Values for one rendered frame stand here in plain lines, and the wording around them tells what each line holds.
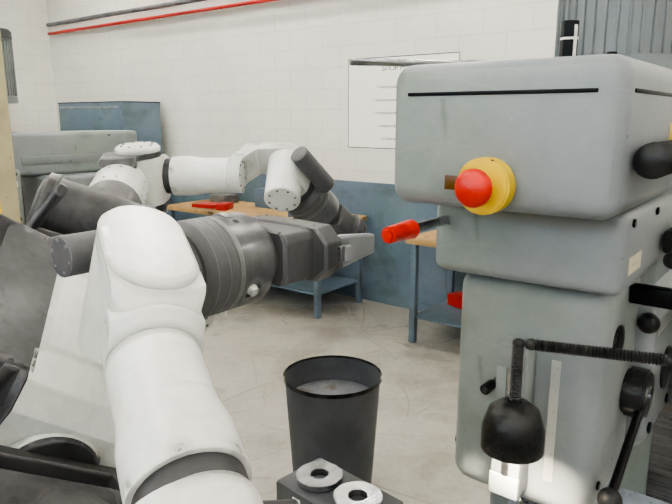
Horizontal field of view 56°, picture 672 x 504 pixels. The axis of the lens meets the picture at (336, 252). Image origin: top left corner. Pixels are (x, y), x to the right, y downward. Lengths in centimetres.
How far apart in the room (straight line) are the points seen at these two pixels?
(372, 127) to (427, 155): 541
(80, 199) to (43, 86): 962
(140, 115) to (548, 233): 744
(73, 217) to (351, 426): 222
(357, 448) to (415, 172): 238
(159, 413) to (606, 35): 86
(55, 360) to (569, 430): 61
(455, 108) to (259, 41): 646
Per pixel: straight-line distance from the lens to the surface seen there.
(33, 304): 71
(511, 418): 75
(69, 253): 54
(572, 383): 85
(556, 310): 83
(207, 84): 772
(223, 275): 53
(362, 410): 293
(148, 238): 48
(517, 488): 90
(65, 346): 69
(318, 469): 129
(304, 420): 295
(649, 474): 140
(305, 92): 665
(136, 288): 44
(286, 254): 58
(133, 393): 40
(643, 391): 96
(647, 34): 105
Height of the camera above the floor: 183
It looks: 12 degrees down
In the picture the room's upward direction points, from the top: straight up
